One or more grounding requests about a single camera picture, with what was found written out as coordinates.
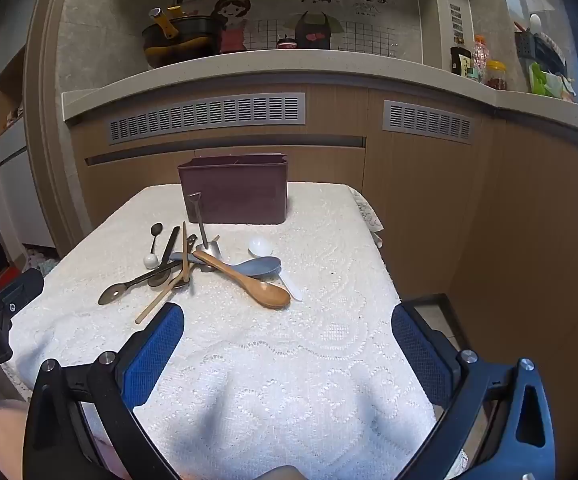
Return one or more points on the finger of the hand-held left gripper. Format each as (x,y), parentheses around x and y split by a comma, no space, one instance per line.
(24,290)

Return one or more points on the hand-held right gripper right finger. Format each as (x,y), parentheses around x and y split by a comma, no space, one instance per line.
(421,355)

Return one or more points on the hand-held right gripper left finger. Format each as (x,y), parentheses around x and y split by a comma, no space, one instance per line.
(154,355)

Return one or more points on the wooden chopstick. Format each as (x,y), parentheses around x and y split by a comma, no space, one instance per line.
(154,305)

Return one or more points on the slotted metal spoon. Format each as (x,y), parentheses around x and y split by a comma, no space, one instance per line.
(110,295)

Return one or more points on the shovel-shaped metal spoon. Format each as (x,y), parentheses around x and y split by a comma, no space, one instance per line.
(212,252)

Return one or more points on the small metal spoon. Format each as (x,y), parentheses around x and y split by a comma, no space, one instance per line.
(157,229)

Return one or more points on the wooden spoon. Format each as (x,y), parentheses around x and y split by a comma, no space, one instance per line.
(269,294)

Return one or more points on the blue-grey plastic rice spoon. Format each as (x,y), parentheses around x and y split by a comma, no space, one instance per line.
(261,266)

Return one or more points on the white plastic spoon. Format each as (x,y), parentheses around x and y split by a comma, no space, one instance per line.
(260,246)

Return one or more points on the maroon plastic utensil holder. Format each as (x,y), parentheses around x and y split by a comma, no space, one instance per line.
(234,195)

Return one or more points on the white lace tablecloth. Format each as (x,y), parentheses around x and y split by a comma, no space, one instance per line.
(269,360)

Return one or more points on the wooden kitchen cabinet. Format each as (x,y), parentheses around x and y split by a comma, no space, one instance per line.
(419,200)

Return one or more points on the short grey vent grille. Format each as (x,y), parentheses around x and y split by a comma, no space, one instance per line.
(429,121)

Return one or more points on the long grey vent grille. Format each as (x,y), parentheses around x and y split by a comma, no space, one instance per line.
(204,117)

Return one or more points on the yellow-lidded jar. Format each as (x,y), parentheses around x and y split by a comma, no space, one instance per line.
(496,76)

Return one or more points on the dark sauce bottle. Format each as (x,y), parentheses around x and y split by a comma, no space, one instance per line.
(460,62)

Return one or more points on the black cooking pot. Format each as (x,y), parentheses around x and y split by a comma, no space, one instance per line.
(189,42)

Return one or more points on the green and white packets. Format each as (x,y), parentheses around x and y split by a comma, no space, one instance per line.
(549,82)

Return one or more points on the orange-capped bottle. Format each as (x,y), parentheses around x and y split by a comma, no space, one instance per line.
(479,57)

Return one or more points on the pale kitchen countertop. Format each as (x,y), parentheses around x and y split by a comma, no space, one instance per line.
(319,67)

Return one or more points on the dark storage rack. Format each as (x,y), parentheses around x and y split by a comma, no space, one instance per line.
(539,47)

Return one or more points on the white pipe cover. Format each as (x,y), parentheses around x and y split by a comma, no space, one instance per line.
(441,20)

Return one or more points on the white wall cabinet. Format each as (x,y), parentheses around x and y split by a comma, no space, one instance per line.
(14,160)

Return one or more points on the cartoon wall poster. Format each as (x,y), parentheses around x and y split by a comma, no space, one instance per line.
(269,10)

